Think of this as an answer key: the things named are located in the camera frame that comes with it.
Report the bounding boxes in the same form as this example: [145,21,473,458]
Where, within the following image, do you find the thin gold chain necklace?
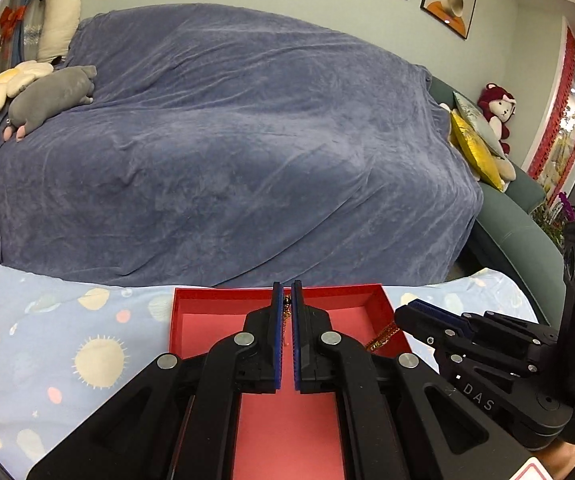
[282,296,401,354]

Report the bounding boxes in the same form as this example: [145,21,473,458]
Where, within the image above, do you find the red shallow box tray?
[169,284,394,480]

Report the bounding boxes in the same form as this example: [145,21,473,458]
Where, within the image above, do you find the dark green sofa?
[426,75,569,326]

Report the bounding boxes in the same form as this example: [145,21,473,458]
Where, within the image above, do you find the beige plush toy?
[493,155,516,182]

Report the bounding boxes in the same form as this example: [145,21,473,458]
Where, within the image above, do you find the gold satin cushion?
[448,110,505,192]

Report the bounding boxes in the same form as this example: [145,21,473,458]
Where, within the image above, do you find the blue planet-print tablecloth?
[0,266,551,479]

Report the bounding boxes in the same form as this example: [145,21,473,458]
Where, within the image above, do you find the grey-green cushion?
[452,91,504,158]

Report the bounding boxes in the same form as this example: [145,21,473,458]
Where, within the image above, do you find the red-haired plush doll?
[477,82,516,155]

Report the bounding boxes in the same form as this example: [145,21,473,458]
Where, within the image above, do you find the blue-grey velvet blanket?
[0,4,484,287]

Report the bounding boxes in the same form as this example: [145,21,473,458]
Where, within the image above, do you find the grey plush toy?
[2,65,97,142]

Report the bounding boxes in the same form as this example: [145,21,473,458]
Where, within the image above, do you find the cream flower-shaped pillow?
[0,61,54,110]

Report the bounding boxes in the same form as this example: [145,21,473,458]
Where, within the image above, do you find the white long plush toy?
[37,0,82,62]

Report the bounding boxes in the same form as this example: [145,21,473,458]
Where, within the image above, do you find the red tassel curtain tie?
[0,6,27,52]

